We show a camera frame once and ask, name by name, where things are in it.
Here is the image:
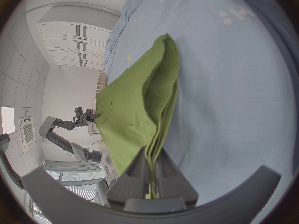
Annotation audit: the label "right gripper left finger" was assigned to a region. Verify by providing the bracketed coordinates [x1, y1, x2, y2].
[106, 146, 151, 207]

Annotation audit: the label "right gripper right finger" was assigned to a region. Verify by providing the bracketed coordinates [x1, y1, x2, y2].
[154, 148, 199, 206]

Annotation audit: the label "green shorts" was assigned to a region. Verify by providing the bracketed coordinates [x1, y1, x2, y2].
[95, 33, 181, 200]

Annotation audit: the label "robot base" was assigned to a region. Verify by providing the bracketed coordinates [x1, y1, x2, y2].
[96, 148, 123, 207]

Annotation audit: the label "round woven basket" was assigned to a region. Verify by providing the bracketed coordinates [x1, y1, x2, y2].
[95, 70, 109, 102]

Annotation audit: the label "bed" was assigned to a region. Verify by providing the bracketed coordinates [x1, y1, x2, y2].
[100, 0, 298, 209]

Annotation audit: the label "pale grey curtain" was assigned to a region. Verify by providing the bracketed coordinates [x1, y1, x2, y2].
[42, 159, 105, 172]

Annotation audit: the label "ceiling air conditioner vent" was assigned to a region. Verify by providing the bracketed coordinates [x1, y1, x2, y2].
[18, 116, 38, 153]

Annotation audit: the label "square ceiling lamp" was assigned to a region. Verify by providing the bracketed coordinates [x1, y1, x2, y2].
[1, 106, 15, 135]

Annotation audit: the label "white wardrobe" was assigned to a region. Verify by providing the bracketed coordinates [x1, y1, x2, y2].
[37, 22, 114, 68]

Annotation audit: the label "pale blue quilt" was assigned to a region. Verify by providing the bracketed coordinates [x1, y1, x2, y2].
[103, 0, 297, 67]

